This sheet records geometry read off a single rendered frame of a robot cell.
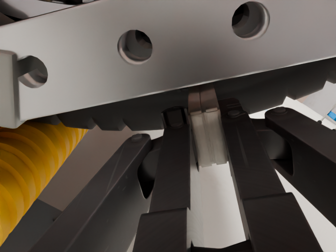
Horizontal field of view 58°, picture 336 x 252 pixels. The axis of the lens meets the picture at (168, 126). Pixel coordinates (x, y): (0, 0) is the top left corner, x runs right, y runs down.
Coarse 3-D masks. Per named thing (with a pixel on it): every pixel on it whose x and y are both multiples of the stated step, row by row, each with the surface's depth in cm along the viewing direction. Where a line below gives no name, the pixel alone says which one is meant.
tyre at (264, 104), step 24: (264, 72) 20; (288, 72) 20; (312, 72) 20; (144, 96) 21; (168, 96) 21; (216, 96) 21; (240, 96) 21; (264, 96) 21; (288, 96) 22; (48, 120) 23; (72, 120) 23; (96, 120) 22; (120, 120) 22; (144, 120) 22
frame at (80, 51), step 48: (96, 0) 11; (144, 0) 11; (192, 0) 11; (240, 0) 11; (288, 0) 11; (0, 48) 12; (48, 48) 12; (96, 48) 12; (144, 48) 16; (192, 48) 12; (240, 48) 12; (288, 48) 11; (0, 96) 13; (48, 96) 13; (96, 96) 13
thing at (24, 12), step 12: (0, 0) 20; (12, 0) 20; (24, 0) 20; (36, 0) 20; (48, 0) 20; (60, 0) 21; (72, 0) 22; (84, 0) 21; (12, 12) 20; (24, 12) 20; (36, 12) 20
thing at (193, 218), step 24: (168, 120) 14; (168, 144) 12; (168, 168) 11; (192, 168) 11; (168, 192) 9; (192, 192) 10; (144, 216) 8; (168, 216) 7; (192, 216) 8; (144, 240) 7; (168, 240) 7; (192, 240) 8
